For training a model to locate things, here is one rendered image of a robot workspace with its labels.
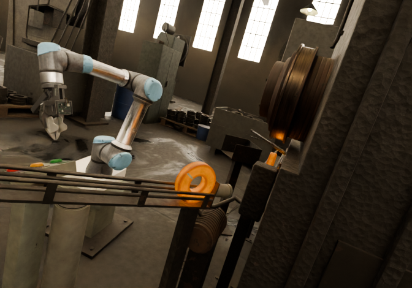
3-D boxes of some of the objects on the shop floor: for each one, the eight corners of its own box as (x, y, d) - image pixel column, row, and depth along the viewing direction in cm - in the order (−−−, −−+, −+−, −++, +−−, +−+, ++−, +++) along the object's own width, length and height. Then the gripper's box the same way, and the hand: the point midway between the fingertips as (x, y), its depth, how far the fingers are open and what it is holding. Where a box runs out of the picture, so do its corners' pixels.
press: (135, 92, 894) (151, 17, 840) (157, 95, 993) (172, 28, 939) (161, 102, 827) (181, 21, 773) (181, 105, 927) (200, 33, 873)
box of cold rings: (267, 161, 441) (282, 121, 425) (263, 173, 363) (281, 124, 347) (216, 143, 468) (227, 104, 452) (202, 151, 390) (216, 103, 374)
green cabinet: (126, 117, 472) (143, 39, 442) (148, 116, 537) (163, 48, 507) (146, 124, 456) (164, 45, 426) (165, 122, 521) (183, 53, 491)
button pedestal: (58, 287, 109) (81, 163, 96) (-4, 333, 87) (15, 179, 74) (35, 269, 114) (54, 149, 102) (-29, 307, 92) (-16, 160, 79)
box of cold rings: (75, 103, 463) (83, 58, 446) (110, 117, 429) (120, 70, 412) (0, 100, 351) (6, 40, 334) (39, 119, 317) (48, 53, 300)
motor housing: (201, 303, 121) (232, 211, 110) (180, 342, 101) (216, 233, 90) (179, 290, 125) (206, 199, 114) (155, 324, 105) (186, 218, 94)
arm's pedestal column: (34, 230, 137) (40, 189, 132) (86, 201, 175) (92, 169, 170) (91, 259, 128) (100, 217, 123) (133, 223, 166) (141, 190, 161)
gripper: (50, 82, 86) (56, 141, 88) (72, 84, 94) (77, 138, 96) (34, 84, 89) (40, 141, 91) (57, 87, 98) (61, 138, 99)
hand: (53, 136), depth 94 cm, fingers closed
